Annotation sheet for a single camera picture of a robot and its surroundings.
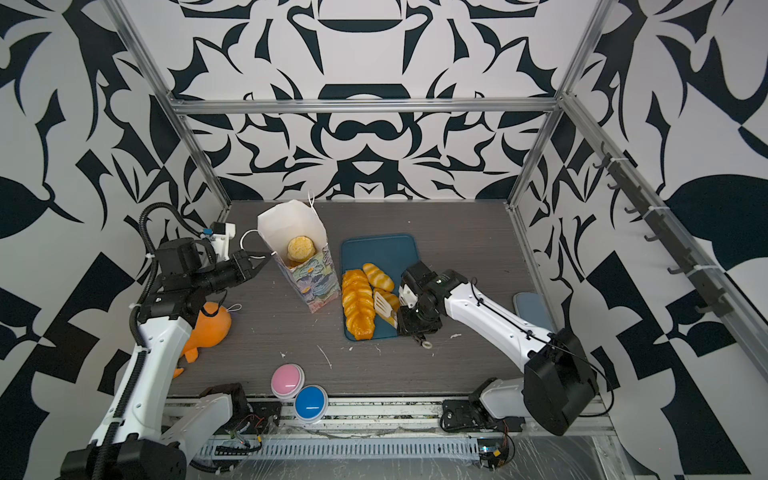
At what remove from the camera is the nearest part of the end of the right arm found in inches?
23.1

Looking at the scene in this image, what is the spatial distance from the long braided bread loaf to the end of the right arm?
189mm

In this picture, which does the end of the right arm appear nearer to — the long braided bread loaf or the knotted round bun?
the long braided bread loaf

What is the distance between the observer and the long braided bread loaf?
0.87 m
